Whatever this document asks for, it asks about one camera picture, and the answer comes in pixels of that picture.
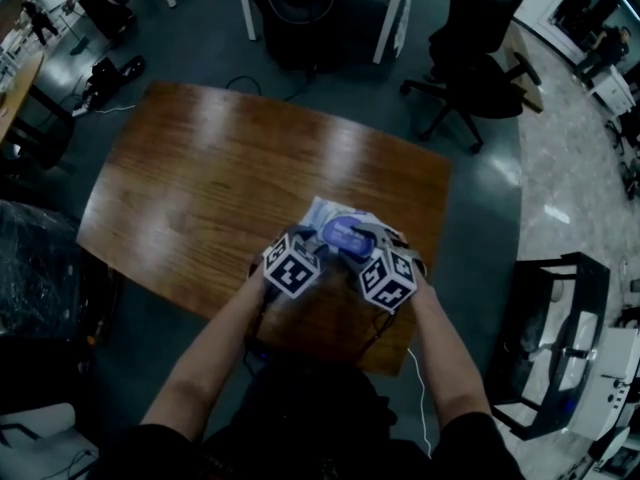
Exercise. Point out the person's black shirt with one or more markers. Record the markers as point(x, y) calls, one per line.
point(310, 433)

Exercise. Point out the oval wooden table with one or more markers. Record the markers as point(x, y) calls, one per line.
point(20, 93)

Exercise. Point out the person's left forearm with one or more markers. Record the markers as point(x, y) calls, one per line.
point(205, 363)

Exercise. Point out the white purple wipes packet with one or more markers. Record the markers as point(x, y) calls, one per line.
point(337, 218)

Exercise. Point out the black plastic wrapped bundle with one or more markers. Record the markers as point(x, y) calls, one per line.
point(45, 268)

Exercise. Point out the person's right forearm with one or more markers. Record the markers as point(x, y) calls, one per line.
point(452, 363)

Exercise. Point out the stack of wooden planks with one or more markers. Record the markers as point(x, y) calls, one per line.
point(525, 53)

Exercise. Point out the white cabinet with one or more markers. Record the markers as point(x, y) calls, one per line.
point(611, 90)

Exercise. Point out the white bathtub unit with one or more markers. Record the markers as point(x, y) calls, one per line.
point(617, 383)

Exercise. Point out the black mesh office chair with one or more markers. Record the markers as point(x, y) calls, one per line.
point(475, 58)

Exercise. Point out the white sink basin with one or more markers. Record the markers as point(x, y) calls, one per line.
point(575, 358)

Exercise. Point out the silver faucet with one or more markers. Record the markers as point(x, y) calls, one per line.
point(577, 352)

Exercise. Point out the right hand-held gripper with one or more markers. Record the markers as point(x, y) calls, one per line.
point(389, 280)

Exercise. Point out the black table with sink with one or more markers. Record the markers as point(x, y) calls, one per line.
point(505, 368)

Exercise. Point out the large black bag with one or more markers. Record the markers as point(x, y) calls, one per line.
point(295, 23)

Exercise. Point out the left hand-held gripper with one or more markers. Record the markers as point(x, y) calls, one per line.
point(292, 270)

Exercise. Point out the brown wooden table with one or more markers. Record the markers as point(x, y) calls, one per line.
point(225, 168)

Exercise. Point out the white power strip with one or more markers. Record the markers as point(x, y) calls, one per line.
point(85, 109)

